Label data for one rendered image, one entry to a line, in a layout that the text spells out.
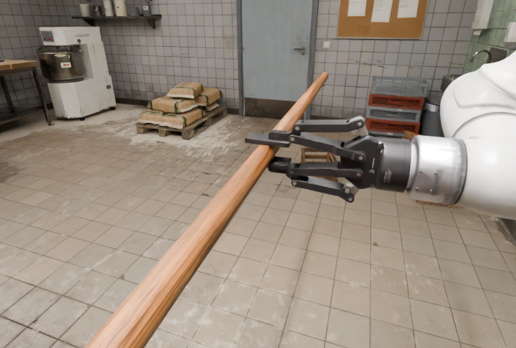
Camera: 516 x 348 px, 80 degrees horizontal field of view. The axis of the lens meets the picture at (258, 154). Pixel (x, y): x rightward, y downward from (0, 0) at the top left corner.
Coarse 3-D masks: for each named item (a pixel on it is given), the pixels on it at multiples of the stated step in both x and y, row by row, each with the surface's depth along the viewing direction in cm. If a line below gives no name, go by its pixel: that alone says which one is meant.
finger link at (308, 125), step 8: (304, 120) 46; (312, 120) 46; (320, 120) 45; (328, 120) 45; (336, 120) 45; (344, 120) 44; (360, 120) 42; (296, 128) 45; (304, 128) 44; (312, 128) 44; (320, 128) 44; (328, 128) 43; (336, 128) 43; (344, 128) 43; (352, 128) 42
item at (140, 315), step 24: (312, 96) 82; (288, 120) 59; (240, 168) 40; (264, 168) 43; (240, 192) 35; (216, 216) 30; (192, 240) 26; (216, 240) 29; (168, 264) 24; (192, 264) 25; (144, 288) 22; (168, 288) 22; (120, 312) 20; (144, 312) 20; (96, 336) 18; (120, 336) 18; (144, 336) 20
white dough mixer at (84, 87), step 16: (48, 32) 421; (64, 32) 427; (80, 32) 449; (96, 32) 476; (48, 48) 455; (80, 48) 449; (96, 48) 477; (48, 64) 424; (64, 64) 429; (80, 64) 448; (96, 64) 481; (64, 80) 441; (80, 80) 457; (96, 80) 482; (64, 96) 446; (80, 96) 458; (96, 96) 486; (112, 96) 517; (64, 112) 454; (80, 112) 462
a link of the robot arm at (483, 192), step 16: (464, 128) 45; (480, 128) 42; (496, 128) 40; (512, 128) 39; (464, 144) 39; (480, 144) 38; (496, 144) 38; (512, 144) 37; (480, 160) 37; (496, 160) 36; (512, 160) 36; (480, 176) 37; (496, 176) 36; (512, 176) 35; (464, 192) 38; (480, 192) 37; (496, 192) 36; (512, 192) 36; (480, 208) 38; (496, 208) 37; (512, 208) 36
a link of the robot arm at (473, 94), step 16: (496, 64) 46; (512, 64) 44; (464, 80) 50; (480, 80) 46; (496, 80) 44; (512, 80) 43; (448, 96) 52; (464, 96) 47; (480, 96) 45; (496, 96) 44; (512, 96) 43; (448, 112) 50; (464, 112) 46; (480, 112) 44; (496, 112) 43; (512, 112) 43; (448, 128) 49
